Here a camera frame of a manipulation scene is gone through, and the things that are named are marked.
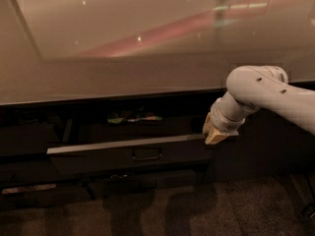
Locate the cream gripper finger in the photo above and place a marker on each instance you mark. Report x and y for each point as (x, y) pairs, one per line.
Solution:
(215, 136)
(207, 124)

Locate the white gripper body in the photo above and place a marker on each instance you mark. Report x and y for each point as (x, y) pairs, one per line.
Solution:
(219, 119)

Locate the dark drawer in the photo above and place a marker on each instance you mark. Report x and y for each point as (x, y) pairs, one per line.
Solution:
(30, 171)
(47, 195)
(116, 185)
(106, 147)
(26, 139)

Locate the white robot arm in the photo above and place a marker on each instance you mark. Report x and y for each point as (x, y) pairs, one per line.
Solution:
(250, 88)

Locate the green snack bag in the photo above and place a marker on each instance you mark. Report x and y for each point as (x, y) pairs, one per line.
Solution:
(130, 119)

